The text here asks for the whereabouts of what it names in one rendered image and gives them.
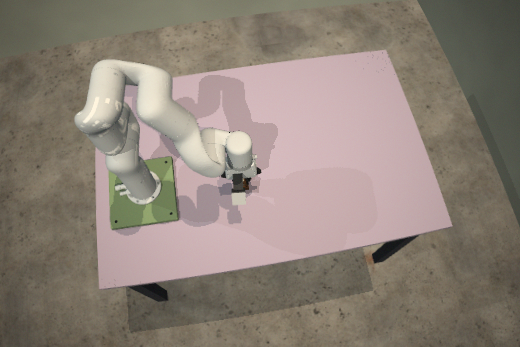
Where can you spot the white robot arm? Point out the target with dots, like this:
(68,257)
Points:
(156,108)

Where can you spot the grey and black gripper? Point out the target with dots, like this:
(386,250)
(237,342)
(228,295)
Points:
(249,173)

